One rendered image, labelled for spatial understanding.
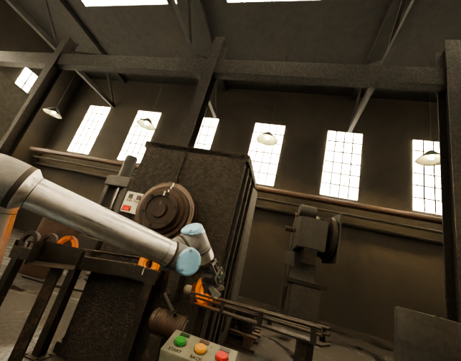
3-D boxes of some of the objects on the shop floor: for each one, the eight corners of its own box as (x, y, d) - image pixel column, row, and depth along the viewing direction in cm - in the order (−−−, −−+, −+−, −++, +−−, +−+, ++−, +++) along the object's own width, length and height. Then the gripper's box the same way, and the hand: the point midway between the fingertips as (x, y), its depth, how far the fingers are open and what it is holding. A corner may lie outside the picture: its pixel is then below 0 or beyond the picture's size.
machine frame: (115, 329, 231) (171, 168, 286) (218, 369, 204) (259, 183, 259) (49, 352, 164) (140, 136, 219) (189, 417, 137) (253, 152, 192)
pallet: (161, 319, 300) (172, 282, 313) (186, 310, 373) (193, 281, 387) (253, 353, 265) (261, 310, 279) (260, 336, 339) (266, 303, 353)
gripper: (208, 267, 96) (224, 308, 101) (219, 253, 103) (233, 292, 109) (192, 266, 100) (208, 305, 106) (203, 253, 108) (218, 290, 113)
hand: (215, 296), depth 108 cm, fingers closed
